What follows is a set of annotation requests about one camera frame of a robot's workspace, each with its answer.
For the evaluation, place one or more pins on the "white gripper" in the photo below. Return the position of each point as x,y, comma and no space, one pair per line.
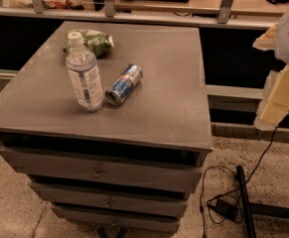
274,104

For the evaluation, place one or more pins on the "clear plastic water bottle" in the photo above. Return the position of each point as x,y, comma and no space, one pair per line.
83,70

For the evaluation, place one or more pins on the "black floor bar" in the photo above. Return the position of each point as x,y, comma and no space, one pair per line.
250,229

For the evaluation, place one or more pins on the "top grey drawer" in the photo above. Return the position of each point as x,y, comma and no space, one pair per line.
102,169

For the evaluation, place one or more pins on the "grey drawer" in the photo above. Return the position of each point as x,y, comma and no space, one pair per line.
115,219
107,199
102,169

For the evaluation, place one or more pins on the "blue silver drink can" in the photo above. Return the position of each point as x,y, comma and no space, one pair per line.
122,87

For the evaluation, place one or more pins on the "black power adapter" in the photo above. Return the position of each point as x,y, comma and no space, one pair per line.
226,209

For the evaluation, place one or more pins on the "middle grey drawer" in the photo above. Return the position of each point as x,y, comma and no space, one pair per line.
107,199

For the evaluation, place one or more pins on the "grey drawer cabinet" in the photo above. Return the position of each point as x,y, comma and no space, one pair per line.
164,120

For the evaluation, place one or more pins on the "green snack bag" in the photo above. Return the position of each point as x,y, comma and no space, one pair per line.
87,43

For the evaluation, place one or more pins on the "bottom grey drawer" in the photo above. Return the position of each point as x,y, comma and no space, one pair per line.
115,219

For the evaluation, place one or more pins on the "metal railing frame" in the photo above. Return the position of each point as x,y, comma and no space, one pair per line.
252,13

